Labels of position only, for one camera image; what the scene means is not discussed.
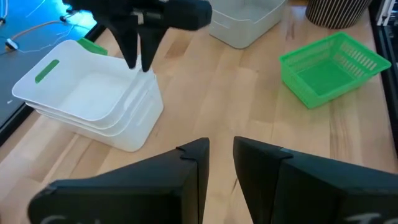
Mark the grey plastic storage bin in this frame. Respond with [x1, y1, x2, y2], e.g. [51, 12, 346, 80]
[207, 0, 289, 50]

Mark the black white striped round container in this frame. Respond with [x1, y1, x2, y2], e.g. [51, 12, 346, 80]
[305, 0, 373, 30]

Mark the tan floor cable with plug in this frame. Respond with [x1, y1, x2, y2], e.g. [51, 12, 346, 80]
[4, 19, 68, 52]

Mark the white floor cable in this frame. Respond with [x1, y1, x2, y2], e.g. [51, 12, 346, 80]
[0, 0, 9, 26]

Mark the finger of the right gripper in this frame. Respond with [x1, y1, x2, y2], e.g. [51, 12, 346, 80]
[138, 26, 170, 73]
[104, 15, 139, 70]

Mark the white plastic storage bin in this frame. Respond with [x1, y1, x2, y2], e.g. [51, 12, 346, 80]
[11, 39, 155, 123]
[36, 74, 165, 153]
[24, 70, 158, 138]

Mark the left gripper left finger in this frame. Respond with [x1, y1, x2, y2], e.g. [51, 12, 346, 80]
[27, 137, 211, 224]

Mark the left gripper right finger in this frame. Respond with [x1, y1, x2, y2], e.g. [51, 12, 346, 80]
[233, 136, 398, 224]

